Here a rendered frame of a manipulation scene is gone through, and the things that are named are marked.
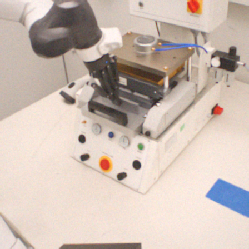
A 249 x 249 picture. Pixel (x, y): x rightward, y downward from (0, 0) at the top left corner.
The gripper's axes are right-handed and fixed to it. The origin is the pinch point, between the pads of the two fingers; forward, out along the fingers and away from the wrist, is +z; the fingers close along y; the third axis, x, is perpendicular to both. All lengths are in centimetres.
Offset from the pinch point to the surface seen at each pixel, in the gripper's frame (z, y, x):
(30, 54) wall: 71, -46, -133
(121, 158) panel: 16.0, 12.0, 5.8
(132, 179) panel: 19.8, 15.7, 11.5
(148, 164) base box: 14.8, 10.3, 15.9
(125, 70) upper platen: 0.4, -11.2, -3.5
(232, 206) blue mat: 27, 7, 42
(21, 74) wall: 78, -32, -134
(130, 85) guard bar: 2.7, -7.6, 0.3
